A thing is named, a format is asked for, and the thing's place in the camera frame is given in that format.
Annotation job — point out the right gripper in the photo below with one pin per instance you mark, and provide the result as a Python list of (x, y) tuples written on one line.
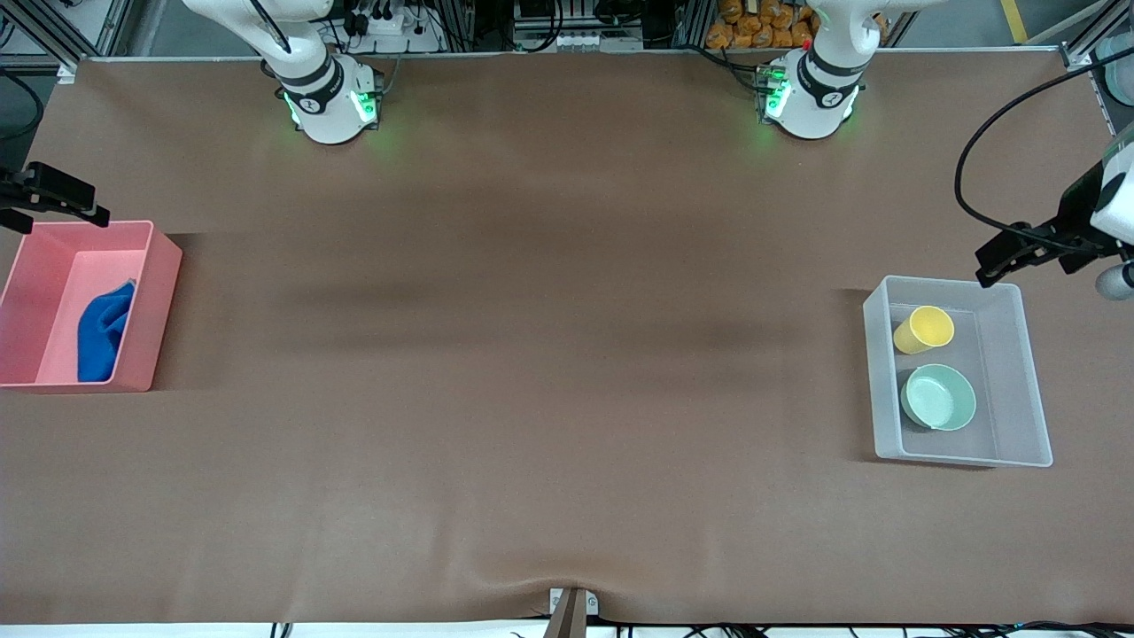
[(27, 194)]

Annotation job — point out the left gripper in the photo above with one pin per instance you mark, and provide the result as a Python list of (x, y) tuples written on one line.
[(1077, 215)]

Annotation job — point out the yellow cup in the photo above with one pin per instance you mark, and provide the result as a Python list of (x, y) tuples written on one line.
[(926, 328)]

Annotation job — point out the blue cloth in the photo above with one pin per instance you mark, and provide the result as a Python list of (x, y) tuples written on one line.
[(102, 337)]

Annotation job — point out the light green bowl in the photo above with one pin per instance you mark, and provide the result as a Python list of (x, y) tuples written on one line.
[(939, 399)]

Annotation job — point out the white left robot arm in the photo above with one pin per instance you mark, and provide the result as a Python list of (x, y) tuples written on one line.
[(811, 111)]

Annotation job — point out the pink plastic bin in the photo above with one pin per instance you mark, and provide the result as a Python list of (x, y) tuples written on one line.
[(151, 310)]

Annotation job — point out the clear plastic bin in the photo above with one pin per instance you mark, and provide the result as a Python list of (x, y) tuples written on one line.
[(1019, 399)]

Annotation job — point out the orange snack pile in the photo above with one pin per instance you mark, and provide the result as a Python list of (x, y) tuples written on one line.
[(753, 27)]

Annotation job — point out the white power strip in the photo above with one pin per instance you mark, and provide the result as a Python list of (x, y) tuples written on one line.
[(390, 25)]

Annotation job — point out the brown table cover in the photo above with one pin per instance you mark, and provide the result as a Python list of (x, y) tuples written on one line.
[(567, 266)]

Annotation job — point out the grey electronics box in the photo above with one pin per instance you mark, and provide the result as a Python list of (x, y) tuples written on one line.
[(576, 40)]

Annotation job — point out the aluminium frame profile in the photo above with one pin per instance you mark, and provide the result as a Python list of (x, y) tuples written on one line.
[(66, 69), (1076, 58)]

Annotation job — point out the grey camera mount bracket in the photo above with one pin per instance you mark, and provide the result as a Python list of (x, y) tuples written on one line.
[(573, 607)]

